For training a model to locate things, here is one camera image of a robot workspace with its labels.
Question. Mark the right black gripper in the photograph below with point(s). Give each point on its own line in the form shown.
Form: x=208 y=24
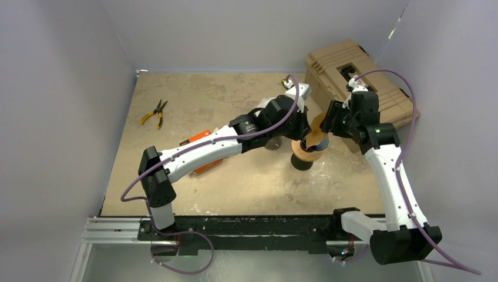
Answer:
x=335 y=111

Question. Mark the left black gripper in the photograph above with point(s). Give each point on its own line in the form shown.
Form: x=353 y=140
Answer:
x=303 y=128

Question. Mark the brown paper coffee filter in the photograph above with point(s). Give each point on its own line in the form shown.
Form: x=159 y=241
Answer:
x=316 y=135

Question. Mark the blue glass dripper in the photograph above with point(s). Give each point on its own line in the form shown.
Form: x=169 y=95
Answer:
x=319 y=147

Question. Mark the grey glass carafe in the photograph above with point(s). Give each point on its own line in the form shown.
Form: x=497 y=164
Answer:
x=273 y=144

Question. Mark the red black coffee carafe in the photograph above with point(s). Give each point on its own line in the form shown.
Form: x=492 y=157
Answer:
x=299 y=164

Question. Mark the orange coffee filter box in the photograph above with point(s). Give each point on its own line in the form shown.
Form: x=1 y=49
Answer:
x=195 y=138

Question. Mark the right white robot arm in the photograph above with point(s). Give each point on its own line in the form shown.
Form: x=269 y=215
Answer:
x=406 y=234

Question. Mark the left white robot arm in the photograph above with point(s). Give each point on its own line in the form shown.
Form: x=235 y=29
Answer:
x=283 y=116

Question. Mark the yellow handled pliers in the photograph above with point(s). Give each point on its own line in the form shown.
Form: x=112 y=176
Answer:
x=158 y=110

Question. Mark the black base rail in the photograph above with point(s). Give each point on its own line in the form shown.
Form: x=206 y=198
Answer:
x=315 y=234

